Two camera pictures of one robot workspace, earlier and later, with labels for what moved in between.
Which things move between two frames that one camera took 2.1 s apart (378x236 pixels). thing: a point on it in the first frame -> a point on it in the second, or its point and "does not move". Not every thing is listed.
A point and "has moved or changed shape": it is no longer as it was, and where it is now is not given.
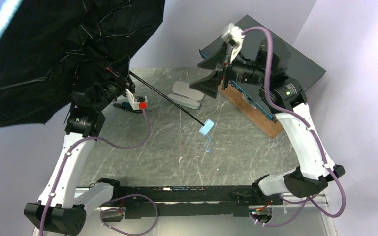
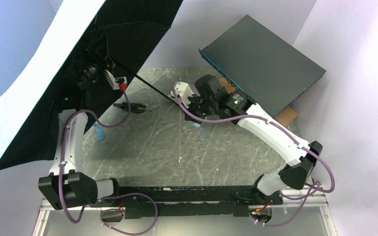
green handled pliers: (126, 106) does not move
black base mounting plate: (143, 202) does not move
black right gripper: (225, 75) -> (195, 99)
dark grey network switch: (250, 79) does not move
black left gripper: (123, 82) -> (95, 61)
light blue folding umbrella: (50, 50) has moved or changed shape
